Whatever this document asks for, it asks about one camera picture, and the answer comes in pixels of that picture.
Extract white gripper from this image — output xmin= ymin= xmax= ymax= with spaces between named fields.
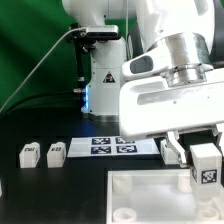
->
xmin=119 ymin=69 xmax=224 ymax=167

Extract white square tabletop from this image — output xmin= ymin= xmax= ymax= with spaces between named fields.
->
xmin=106 ymin=169 xmax=224 ymax=224

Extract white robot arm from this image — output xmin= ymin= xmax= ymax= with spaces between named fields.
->
xmin=62 ymin=0 xmax=224 ymax=165

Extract white tag sheet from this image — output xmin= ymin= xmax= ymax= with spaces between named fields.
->
xmin=68 ymin=136 xmax=159 ymax=158

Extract white piece at left edge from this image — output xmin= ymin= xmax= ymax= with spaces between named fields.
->
xmin=0 ymin=179 xmax=2 ymax=197

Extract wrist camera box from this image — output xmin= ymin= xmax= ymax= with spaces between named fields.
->
xmin=122 ymin=50 xmax=168 ymax=81

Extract black camera on stand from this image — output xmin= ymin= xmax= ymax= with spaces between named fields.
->
xmin=66 ymin=23 xmax=121 ymax=89

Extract grey camera cable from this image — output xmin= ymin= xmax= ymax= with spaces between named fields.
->
xmin=0 ymin=27 xmax=88 ymax=114

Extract black cables on table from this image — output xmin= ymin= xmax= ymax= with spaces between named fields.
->
xmin=0 ymin=89 xmax=84 ymax=118

